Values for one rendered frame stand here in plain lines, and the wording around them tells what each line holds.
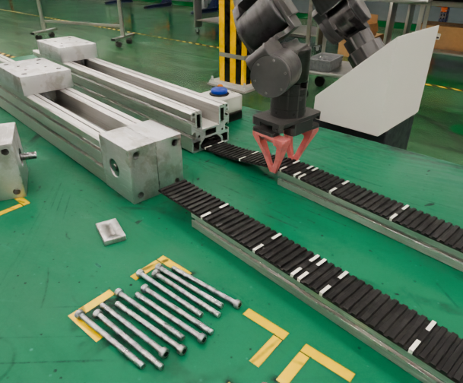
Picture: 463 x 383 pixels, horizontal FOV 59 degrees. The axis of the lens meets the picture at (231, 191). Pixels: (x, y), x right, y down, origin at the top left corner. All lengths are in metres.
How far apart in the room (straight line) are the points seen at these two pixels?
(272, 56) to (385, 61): 0.41
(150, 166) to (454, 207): 0.49
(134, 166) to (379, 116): 0.55
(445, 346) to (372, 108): 0.62
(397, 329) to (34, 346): 0.36
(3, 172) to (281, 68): 0.46
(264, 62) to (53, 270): 0.38
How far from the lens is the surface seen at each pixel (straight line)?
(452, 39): 5.44
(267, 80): 0.58
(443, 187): 0.80
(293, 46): 0.64
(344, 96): 0.99
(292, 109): 0.66
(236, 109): 1.00
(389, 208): 0.63
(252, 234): 0.54
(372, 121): 0.97
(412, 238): 0.62
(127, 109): 1.01
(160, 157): 0.67
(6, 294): 0.56
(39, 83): 1.00
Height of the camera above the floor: 1.13
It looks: 30 degrees down
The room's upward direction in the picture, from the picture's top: straight up
